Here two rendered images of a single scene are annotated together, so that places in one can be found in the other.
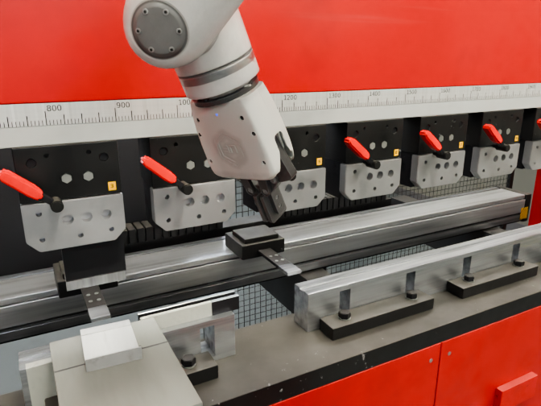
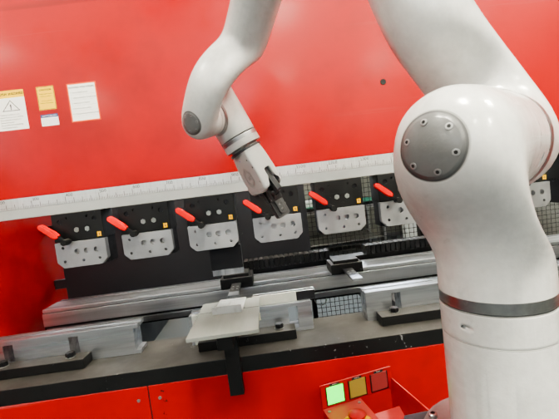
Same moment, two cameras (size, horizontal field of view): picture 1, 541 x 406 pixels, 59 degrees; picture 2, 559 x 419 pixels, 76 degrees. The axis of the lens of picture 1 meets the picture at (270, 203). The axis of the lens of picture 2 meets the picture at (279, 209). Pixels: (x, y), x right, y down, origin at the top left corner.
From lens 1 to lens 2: 0.41 m
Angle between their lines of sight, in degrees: 29
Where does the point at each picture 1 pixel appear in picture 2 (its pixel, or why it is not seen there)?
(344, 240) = (418, 267)
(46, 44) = (198, 149)
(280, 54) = (323, 138)
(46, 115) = (198, 182)
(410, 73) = not seen: hidden behind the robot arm
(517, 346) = not seen: outside the picture
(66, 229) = (208, 239)
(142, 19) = (185, 120)
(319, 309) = (375, 305)
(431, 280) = not seen: hidden behind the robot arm
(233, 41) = (238, 125)
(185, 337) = (279, 312)
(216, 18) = (209, 113)
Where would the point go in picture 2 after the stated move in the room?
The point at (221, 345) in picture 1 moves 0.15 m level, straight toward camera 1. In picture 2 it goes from (304, 321) to (289, 342)
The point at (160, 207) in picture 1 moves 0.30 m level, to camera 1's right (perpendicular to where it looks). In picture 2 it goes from (257, 229) to (353, 222)
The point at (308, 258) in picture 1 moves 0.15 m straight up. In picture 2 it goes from (388, 279) to (383, 242)
